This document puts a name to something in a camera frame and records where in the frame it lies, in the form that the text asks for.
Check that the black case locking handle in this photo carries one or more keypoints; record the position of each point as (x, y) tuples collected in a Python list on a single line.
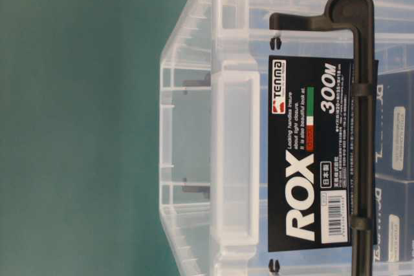
[(358, 17)]

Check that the clear plastic storage case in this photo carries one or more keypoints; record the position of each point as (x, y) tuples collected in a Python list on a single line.
[(213, 136)]

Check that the black ROX product label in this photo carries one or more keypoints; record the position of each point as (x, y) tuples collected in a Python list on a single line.
[(310, 134)]

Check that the dark box with white label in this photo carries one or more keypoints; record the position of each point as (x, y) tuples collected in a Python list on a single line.
[(394, 125)]

